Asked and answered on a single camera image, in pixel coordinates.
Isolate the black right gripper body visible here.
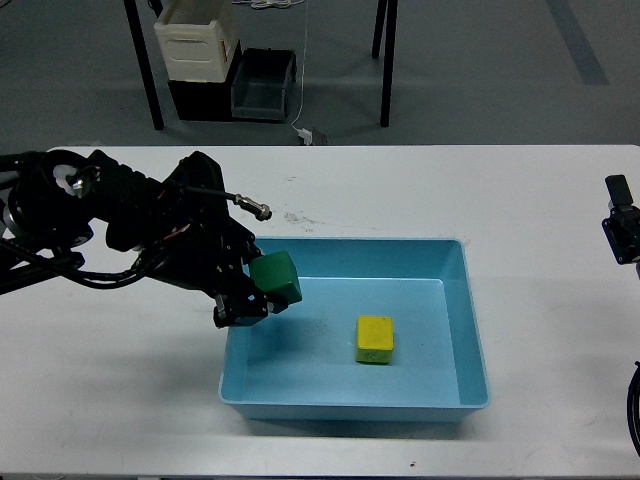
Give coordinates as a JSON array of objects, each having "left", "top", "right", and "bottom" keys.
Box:
[{"left": 602, "top": 205, "right": 639, "bottom": 265}]

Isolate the black rear table leg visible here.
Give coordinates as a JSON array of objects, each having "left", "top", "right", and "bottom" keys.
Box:
[{"left": 371, "top": 0, "right": 388, "bottom": 59}]

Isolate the black right table leg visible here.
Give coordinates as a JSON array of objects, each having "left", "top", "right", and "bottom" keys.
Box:
[{"left": 380, "top": 0, "right": 399, "bottom": 128}]

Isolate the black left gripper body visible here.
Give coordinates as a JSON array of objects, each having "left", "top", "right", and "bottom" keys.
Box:
[{"left": 104, "top": 151, "right": 255, "bottom": 297}]

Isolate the white power adapter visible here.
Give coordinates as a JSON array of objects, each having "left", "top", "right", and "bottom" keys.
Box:
[{"left": 296, "top": 128, "right": 313, "bottom": 146}]

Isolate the black box under crate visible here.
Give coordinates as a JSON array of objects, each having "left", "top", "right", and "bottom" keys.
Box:
[{"left": 167, "top": 42, "right": 243, "bottom": 122}]

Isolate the white coiled cable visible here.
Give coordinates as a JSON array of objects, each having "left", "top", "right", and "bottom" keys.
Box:
[{"left": 232, "top": 0, "right": 306, "bottom": 11}]

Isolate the black left table leg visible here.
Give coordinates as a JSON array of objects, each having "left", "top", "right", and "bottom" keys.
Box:
[{"left": 123, "top": 0, "right": 164, "bottom": 131}]

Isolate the green block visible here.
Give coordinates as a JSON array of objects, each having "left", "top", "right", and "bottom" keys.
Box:
[{"left": 249, "top": 250, "right": 302, "bottom": 314}]

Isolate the cream plastic crate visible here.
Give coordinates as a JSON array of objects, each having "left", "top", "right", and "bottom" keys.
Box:
[{"left": 154, "top": 0, "right": 238, "bottom": 83}]

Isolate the black table leg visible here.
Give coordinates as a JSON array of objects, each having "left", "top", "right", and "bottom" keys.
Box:
[
  {"left": 371, "top": 0, "right": 388, "bottom": 59},
  {"left": 380, "top": 0, "right": 399, "bottom": 128},
  {"left": 123, "top": 0, "right": 164, "bottom": 131}
]

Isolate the dark grey storage bin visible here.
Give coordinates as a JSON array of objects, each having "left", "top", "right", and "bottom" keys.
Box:
[{"left": 231, "top": 48, "right": 297, "bottom": 123}]

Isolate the yellow block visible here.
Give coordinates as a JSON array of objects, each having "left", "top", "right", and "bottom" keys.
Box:
[{"left": 355, "top": 315, "right": 395, "bottom": 365}]

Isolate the white hanging cable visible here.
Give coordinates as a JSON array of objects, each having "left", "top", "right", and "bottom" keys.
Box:
[{"left": 291, "top": 0, "right": 309, "bottom": 132}]

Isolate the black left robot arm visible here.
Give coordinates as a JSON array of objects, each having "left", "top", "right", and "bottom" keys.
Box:
[{"left": 1, "top": 150, "right": 287, "bottom": 328}]

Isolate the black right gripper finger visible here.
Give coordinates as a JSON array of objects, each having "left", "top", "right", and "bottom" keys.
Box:
[{"left": 605, "top": 174, "right": 633, "bottom": 207}]

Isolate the light blue plastic tray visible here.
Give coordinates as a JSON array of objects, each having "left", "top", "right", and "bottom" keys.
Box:
[{"left": 219, "top": 238, "right": 489, "bottom": 422}]

